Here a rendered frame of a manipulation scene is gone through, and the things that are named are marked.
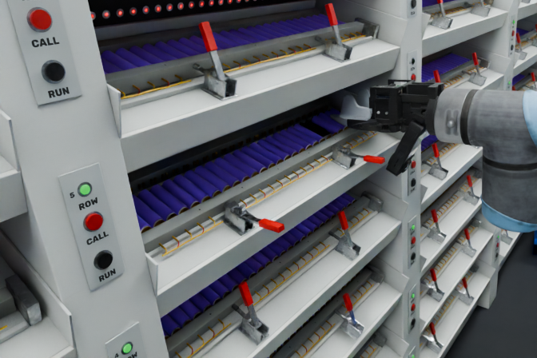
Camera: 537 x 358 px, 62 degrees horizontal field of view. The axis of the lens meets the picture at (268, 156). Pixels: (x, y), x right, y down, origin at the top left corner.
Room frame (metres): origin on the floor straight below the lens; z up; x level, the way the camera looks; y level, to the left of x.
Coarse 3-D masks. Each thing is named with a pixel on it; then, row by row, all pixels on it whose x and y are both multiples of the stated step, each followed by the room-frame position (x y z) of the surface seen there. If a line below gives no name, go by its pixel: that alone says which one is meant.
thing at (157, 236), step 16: (320, 144) 0.76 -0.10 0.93; (336, 144) 0.78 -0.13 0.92; (288, 160) 0.70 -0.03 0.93; (304, 160) 0.71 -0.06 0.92; (256, 176) 0.64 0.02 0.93; (272, 176) 0.65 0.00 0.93; (224, 192) 0.60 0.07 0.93; (240, 192) 0.60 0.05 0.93; (256, 192) 0.63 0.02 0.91; (192, 208) 0.55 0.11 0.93; (208, 208) 0.56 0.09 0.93; (224, 208) 0.58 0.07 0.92; (160, 224) 0.52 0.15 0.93; (176, 224) 0.52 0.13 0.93; (192, 224) 0.53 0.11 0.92; (144, 240) 0.49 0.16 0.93; (160, 240) 0.50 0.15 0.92; (176, 240) 0.51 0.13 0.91
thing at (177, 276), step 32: (288, 192) 0.65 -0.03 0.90; (320, 192) 0.66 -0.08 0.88; (224, 224) 0.56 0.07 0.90; (256, 224) 0.57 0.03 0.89; (288, 224) 0.61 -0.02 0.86; (160, 256) 0.49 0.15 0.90; (192, 256) 0.50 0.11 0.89; (224, 256) 0.51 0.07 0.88; (160, 288) 0.44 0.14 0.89; (192, 288) 0.48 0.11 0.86
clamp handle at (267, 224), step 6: (246, 216) 0.55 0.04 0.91; (252, 216) 0.55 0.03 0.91; (252, 222) 0.54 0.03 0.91; (258, 222) 0.53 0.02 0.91; (264, 222) 0.52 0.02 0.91; (270, 222) 0.52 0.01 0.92; (276, 222) 0.52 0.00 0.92; (264, 228) 0.52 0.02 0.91; (270, 228) 0.51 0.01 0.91; (276, 228) 0.50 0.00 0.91; (282, 228) 0.51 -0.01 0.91
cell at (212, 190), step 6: (186, 174) 0.64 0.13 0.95; (192, 174) 0.64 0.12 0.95; (192, 180) 0.63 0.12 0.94; (198, 180) 0.62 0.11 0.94; (204, 180) 0.62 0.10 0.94; (198, 186) 0.62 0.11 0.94; (204, 186) 0.61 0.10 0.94; (210, 186) 0.61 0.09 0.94; (210, 192) 0.60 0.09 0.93; (216, 192) 0.61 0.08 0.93
